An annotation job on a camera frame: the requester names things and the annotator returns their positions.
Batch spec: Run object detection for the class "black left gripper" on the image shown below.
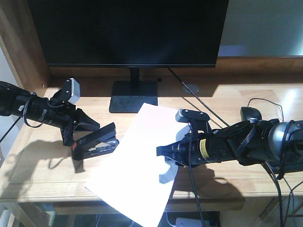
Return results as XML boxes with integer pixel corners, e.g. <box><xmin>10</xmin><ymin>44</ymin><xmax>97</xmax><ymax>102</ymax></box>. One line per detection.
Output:
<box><xmin>46</xmin><ymin>104</ymin><xmax>99</xmax><ymax>147</ymax></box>

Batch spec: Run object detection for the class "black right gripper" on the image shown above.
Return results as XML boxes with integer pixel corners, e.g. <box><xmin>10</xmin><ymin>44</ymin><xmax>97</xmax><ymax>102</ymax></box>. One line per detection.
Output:
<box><xmin>156</xmin><ymin>121</ymin><xmax>236</xmax><ymax>167</ymax></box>

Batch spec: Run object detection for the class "black stapler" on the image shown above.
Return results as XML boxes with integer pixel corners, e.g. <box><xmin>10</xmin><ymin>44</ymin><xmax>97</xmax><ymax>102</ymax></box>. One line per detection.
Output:
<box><xmin>71</xmin><ymin>122</ymin><xmax>119</xmax><ymax>161</ymax></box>

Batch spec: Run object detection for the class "white paper sheet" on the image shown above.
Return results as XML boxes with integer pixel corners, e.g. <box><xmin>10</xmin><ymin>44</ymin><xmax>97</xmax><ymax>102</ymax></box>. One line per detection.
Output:
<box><xmin>85</xmin><ymin>104</ymin><xmax>189</xmax><ymax>227</ymax></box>

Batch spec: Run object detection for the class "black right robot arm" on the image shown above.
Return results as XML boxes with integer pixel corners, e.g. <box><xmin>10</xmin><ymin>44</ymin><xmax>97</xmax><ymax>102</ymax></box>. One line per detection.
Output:
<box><xmin>156</xmin><ymin>119</ymin><xmax>303</xmax><ymax>179</ymax></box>

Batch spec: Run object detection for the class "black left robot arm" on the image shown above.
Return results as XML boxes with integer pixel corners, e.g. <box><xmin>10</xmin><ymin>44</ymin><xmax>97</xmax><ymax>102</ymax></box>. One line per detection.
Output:
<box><xmin>0</xmin><ymin>78</ymin><xmax>100</xmax><ymax>146</ymax></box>

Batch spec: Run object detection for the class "white power strip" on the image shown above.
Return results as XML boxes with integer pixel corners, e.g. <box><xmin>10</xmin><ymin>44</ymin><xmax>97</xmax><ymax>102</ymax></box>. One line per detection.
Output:
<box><xmin>175</xmin><ymin>218</ymin><xmax>202</xmax><ymax>227</ymax></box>

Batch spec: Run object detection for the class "black computer mouse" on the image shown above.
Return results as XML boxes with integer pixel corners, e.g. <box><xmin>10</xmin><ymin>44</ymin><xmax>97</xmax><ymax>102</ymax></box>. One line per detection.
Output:
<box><xmin>240</xmin><ymin>106</ymin><xmax>262</xmax><ymax>123</ymax></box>

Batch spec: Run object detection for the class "black computer monitor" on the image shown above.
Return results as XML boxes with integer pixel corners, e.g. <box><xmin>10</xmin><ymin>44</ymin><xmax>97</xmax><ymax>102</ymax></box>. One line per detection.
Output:
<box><xmin>28</xmin><ymin>0</ymin><xmax>229</xmax><ymax>113</ymax></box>

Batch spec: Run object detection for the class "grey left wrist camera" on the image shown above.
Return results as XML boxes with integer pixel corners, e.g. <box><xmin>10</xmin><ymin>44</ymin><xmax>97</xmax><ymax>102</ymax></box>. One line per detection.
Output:
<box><xmin>61</xmin><ymin>78</ymin><xmax>80</xmax><ymax>105</ymax></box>

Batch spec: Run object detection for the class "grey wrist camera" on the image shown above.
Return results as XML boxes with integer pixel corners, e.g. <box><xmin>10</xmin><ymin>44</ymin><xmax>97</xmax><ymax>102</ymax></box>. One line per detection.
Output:
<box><xmin>61</xmin><ymin>78</ymin><xmax>80</xmax><ymax>105</ymax></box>
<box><xmin>175</xmin><ymin>109</ymin><xmax>210</xmax><ymax>123</ymax></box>

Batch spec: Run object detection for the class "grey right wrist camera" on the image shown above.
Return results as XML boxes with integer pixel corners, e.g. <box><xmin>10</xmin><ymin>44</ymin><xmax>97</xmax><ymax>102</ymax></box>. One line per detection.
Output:
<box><xmin>175</xmin><ymin>109</ymin><xmax>210</xmax><ymax>123</ymax></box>

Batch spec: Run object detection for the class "black monitor cable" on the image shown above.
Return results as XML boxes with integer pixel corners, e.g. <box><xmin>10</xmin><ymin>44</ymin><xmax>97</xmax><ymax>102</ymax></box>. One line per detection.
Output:
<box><xmin>167</xmin><ymin>68</ymin><xmax>230</xmax><ymax>127</ymax></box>

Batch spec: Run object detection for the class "grey desk cable grommet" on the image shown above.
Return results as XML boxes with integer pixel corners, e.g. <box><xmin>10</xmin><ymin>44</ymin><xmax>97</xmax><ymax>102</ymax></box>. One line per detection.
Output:
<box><xmin>182</xmin><ymin>84</ymin><xmax>199</xmax><ymax>94</ymax></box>

